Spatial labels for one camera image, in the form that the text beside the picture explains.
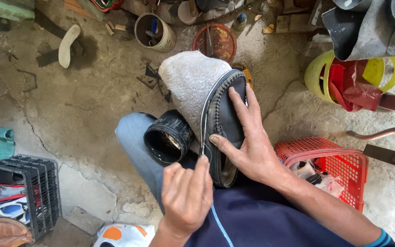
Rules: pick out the heap of tools and scraps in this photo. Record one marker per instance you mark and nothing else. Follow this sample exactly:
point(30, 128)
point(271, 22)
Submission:
point(218, 7)

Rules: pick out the white and orange plastic bag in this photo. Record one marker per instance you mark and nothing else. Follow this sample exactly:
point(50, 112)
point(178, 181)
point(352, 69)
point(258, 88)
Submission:
point(125, 236)

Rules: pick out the black plastic crate with shoes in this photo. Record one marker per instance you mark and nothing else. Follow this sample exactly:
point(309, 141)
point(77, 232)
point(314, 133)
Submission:
point(41, 192)

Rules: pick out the small wood pieces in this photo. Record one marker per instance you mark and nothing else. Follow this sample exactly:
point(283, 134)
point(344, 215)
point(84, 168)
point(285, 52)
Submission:
point(114, 28)

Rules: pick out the grey rolled rubber sheets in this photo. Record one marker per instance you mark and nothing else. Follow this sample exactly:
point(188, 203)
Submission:
point(365, 31)

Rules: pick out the red plastic bag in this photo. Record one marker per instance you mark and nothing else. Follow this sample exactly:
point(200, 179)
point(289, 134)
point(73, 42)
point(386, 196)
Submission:
point(350, 85)

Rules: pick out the green wooden board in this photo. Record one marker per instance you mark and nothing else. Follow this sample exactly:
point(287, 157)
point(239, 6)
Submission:
point(5, 8)

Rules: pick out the person's left hand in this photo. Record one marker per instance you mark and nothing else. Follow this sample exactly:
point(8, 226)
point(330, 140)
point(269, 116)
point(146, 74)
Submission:
point(185, 195)

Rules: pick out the dark flat metal bar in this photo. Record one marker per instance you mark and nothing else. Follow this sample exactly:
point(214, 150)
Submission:
point(389, 157)

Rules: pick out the metal tin can with tools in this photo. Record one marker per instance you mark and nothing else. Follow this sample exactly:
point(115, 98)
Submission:
point(156, 32)

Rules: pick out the white textured shoe sole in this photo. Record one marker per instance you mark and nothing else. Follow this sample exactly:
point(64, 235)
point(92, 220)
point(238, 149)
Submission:
point(190, 82)

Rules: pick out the thin metal glue applicator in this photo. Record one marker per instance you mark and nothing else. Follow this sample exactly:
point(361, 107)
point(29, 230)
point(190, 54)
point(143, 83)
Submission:
point(203, 133)

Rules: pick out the brown leather shoe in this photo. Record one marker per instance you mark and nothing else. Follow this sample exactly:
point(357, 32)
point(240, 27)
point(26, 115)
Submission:
point(2, 231)

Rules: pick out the white plastic cup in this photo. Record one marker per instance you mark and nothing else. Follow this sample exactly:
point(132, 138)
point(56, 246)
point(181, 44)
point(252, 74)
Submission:
point(186, 13)

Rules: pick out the curved metal pipe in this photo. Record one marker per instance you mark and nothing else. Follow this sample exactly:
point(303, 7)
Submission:
point(386, 131)

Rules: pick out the red plastic basket with bags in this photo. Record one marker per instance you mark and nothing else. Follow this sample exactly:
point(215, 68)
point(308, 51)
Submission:
point(348, 168)

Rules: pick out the black glue can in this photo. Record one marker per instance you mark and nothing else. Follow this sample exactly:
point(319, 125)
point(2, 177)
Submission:
point(170, 133)

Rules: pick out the white shoe insole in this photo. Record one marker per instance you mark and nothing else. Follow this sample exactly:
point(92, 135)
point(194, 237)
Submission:
point(68, 46)

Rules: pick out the person's blue jeans leg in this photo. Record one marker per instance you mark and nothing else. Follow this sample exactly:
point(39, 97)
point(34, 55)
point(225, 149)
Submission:
point(139, 144)

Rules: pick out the dark knife blade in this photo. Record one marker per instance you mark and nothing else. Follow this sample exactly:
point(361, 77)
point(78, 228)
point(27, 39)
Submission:
point(209, 41)

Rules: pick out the small dusty bottle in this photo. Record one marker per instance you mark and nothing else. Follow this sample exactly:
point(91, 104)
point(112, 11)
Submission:
point(240, 21)

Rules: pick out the red round metal lid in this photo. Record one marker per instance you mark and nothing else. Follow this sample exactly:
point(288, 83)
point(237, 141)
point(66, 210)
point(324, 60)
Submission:
point(223, 41)

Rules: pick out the dark leather loafer shoe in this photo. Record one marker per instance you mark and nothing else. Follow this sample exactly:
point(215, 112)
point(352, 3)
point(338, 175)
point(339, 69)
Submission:
point(223, 116)

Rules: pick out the wooden block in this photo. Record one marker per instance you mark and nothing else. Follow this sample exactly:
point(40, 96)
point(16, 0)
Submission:
point(295, 23)

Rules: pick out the yellow-green plastic helmet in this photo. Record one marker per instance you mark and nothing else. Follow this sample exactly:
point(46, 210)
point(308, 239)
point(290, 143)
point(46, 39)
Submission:
point(315, 75)

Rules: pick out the grey stone slab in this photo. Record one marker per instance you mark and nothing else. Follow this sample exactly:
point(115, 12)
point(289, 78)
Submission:
point(83, 220)

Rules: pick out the orange plastic mesh piece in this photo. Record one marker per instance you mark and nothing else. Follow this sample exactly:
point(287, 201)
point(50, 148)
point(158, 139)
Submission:
point(248, 75)

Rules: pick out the person's right hand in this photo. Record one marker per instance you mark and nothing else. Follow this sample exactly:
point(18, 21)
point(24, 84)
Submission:
point(255, 154)

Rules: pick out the person's navy blue shirt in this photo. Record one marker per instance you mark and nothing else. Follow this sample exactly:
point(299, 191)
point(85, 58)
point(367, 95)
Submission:
point(259, 219)

